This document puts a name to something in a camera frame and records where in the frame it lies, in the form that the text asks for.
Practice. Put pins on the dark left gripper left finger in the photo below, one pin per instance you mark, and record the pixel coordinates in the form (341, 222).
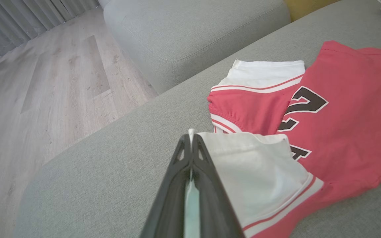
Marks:
(174, 198)

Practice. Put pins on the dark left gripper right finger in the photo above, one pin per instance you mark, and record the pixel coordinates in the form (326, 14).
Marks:
(213, 205)

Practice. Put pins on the red and white jersey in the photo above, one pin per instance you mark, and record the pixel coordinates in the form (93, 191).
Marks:
(342, 115)

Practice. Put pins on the large grey fabric sofa seat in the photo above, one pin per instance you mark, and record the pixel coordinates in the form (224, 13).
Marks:
(111, 181)

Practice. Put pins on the small grey fabric sofa cushion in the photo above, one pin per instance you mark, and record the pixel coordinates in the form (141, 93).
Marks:
(177, 33)

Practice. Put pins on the yellow furniture panel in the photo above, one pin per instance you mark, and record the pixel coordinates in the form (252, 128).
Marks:
(306, 8)

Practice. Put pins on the grey pleated curtain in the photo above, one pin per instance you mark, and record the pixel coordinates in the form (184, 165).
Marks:
(12, 19)

